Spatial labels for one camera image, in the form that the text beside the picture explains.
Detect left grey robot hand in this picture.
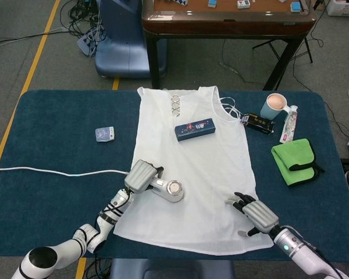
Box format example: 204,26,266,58
124,159,165,194

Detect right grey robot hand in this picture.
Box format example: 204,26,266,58
225,191,280,238

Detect white garment steamer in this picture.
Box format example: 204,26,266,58
145,177,186,202

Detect white sleeveless top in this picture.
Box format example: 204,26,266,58
112,85,276,254

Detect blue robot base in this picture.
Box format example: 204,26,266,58
94,0,168,79

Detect green microfibre cloth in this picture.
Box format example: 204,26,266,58
270,138,326,187

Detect blue tissue packet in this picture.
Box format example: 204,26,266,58
94,126,116,144

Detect dark blue rectangular box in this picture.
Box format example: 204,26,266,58
174,117,216,143

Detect silver linked metal rings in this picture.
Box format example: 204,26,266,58
170,94,182,117

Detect black rectangular carton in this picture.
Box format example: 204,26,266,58
240,112,276,136

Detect blue grey robot torso base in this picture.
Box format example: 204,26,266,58
109,257,236,279

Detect floral toothpaste tube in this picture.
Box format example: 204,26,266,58
279,105,299,144

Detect dark teal table cover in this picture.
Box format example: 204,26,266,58
0,89,348,259

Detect thin white ribbon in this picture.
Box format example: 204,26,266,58
220,96,242,120

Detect blue power strip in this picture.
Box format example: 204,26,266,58
76,30,99,56

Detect brown mahjong table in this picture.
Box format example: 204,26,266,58
141,0,318,91

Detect black tripod stand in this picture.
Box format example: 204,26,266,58
252,36,314,64

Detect white storage box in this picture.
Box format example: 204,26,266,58
325,0,349,17

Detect white power cord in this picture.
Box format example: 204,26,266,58
0,166,129,177

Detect light blue mug white handle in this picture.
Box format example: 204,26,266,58
260,93,291,120

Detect black floor cable bundle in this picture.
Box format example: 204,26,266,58
65,0,107,58

